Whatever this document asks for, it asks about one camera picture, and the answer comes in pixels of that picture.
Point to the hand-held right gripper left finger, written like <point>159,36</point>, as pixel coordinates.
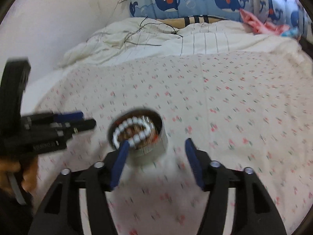
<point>121,161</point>

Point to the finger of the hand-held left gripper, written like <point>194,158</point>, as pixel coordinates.
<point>69,116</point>
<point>80,125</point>

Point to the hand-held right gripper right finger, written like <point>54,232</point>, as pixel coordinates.
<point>194,161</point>

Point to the stainless steel bowl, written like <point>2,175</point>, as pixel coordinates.
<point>149,149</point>

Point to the person's left forearm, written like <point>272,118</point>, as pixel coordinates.
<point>12,215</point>

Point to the person's left hand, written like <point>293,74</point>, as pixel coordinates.
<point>28,178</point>

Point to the floral bed sheet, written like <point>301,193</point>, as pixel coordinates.
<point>220,102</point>

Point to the white striped quilt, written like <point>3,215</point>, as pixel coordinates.
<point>207,39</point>

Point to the black striped pillow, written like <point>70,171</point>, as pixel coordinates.
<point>195,19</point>

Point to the pink cloth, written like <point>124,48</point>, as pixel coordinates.
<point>259,24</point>

